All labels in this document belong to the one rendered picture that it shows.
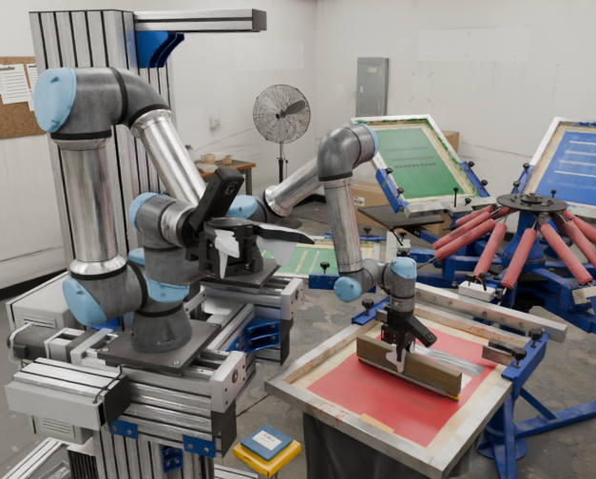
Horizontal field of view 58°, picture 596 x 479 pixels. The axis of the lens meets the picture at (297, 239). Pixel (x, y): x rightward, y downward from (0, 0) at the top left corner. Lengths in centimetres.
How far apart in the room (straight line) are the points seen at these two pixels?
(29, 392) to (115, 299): 36
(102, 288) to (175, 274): 27
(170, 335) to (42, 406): 35
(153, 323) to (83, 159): 42
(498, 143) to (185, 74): 334
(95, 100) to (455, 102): 542
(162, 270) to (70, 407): 54
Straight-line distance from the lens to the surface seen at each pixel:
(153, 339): 132
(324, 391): 170
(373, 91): 666
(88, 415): 138
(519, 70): 604
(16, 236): 500
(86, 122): 112
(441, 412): 167
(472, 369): 188
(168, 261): 96
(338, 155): 145
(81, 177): 115
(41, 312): 173
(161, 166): 112
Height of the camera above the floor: 192
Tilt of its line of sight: 19 degrees down
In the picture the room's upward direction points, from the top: straight up
